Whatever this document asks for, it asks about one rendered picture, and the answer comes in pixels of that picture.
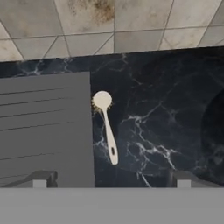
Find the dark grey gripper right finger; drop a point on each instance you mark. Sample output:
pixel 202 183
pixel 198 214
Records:
pixel 182 177

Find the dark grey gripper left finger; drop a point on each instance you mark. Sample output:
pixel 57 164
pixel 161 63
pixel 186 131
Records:
pixel 43 176

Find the grey sink basin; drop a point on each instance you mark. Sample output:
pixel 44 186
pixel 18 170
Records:
pixel 43 128

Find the white dish brush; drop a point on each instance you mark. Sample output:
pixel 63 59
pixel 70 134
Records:
pixel 107 125

